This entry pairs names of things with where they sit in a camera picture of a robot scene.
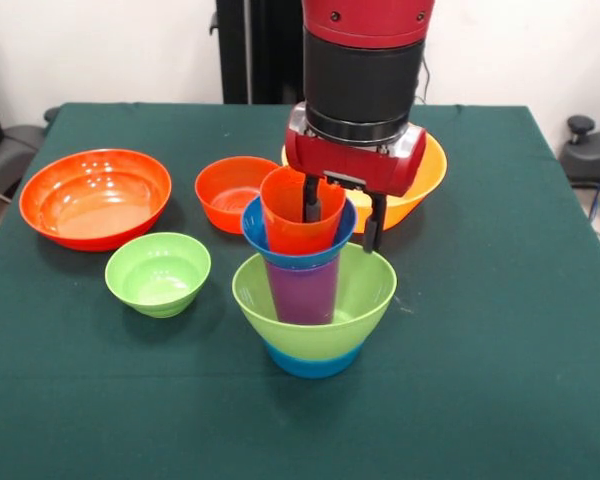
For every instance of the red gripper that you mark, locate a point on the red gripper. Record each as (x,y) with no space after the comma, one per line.
(350,162)

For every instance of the red plastic cup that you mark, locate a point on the red plastic cup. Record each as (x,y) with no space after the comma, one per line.
(290,225)

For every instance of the large green plastic bowl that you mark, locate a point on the large green plastic bowl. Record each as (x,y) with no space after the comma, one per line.
(365,300)

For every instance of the dark blue plastic bowl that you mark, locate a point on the dark blue plastic bowl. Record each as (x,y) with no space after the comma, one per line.
(252,227)

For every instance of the purple plastic cup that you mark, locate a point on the purple plastic cup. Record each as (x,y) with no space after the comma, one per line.
(302,295)

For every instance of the large orange plastic bowl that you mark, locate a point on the large orange plastic bowl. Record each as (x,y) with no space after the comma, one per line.
(430,175)

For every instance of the light blue plastic bowl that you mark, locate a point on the light blue plastic bowl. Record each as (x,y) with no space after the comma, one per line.
(312,365)

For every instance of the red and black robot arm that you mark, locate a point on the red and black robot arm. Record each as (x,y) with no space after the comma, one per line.
(365,65)

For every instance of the small red plastic bowl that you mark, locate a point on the small red plastic bowl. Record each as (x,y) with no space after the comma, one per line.
(220,195)

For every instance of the small green plastic bowl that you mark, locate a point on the small green plastic bowl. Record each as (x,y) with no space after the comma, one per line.
(157,277)

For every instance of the large red plastic bowl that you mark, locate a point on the large red plastic bowl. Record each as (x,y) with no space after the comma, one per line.
(95,205)

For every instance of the black chair base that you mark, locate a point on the black chair base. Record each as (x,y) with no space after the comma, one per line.
(587,155)

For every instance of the dark green table cloth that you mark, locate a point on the dark green table cloth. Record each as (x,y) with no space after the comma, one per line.
(180,425)

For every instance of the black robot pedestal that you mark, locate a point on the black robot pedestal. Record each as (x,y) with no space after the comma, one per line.
(260,50)

